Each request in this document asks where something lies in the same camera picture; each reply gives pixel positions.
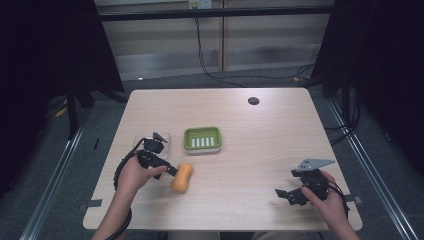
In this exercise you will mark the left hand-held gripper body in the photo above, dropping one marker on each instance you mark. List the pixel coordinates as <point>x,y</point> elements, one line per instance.
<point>150,159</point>

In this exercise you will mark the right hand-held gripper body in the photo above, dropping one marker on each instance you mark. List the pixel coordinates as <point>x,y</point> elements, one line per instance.
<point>313,181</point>

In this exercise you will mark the person's left hand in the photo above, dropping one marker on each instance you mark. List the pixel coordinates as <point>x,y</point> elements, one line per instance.
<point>133,176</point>

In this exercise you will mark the person's right hand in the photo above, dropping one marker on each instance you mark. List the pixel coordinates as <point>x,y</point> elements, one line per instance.
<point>333,206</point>

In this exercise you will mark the clear plastic lid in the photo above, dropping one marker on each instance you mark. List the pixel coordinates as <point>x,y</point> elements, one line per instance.
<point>167,148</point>

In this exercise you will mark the green soap dish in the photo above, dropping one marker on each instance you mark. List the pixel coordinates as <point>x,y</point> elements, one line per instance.
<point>202,140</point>

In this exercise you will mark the grey tape strip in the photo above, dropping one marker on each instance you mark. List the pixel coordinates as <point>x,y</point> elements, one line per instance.
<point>90,204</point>
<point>354,199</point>

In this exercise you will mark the black table grommet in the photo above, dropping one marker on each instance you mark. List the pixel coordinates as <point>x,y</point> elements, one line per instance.
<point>253,100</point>

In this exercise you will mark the yellow floor tape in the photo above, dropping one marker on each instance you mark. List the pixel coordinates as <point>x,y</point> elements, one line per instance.
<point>61,112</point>

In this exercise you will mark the black curtain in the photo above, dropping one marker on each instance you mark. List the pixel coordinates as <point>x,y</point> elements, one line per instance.
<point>50,50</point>
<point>383,66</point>

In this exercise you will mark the black horizontal bar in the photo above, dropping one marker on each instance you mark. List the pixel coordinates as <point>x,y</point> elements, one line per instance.
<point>213,13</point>

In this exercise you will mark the metal floor rail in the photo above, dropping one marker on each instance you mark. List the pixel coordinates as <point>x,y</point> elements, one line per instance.
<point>373,173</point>
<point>53,186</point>

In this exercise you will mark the white wall outlet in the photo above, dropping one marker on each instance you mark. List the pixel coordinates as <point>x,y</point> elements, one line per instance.
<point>200,3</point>

